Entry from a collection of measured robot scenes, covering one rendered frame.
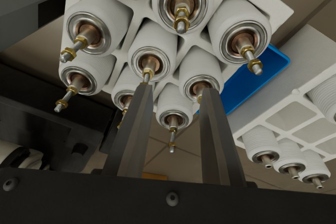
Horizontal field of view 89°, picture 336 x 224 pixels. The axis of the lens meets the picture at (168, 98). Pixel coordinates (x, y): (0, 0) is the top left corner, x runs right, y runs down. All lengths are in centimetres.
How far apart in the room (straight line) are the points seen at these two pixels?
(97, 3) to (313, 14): 56
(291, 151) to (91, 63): 63
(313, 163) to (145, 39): 68
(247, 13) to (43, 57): 70
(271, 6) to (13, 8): 47
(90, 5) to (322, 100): 53
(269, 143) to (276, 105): 12
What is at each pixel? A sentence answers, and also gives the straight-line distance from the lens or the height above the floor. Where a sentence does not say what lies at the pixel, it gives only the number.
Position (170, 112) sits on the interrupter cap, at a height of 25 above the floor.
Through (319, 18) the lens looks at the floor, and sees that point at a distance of 68.
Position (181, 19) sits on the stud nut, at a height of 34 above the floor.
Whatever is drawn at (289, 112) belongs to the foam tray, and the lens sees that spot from 69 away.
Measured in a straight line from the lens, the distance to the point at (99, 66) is 41.
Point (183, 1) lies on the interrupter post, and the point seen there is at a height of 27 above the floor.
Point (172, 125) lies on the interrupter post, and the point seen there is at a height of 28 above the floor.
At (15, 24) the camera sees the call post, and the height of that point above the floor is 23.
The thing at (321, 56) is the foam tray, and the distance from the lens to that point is 56.
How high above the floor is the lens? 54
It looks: 48 degrees down
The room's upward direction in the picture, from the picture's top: 173 degrees counter-clockwise
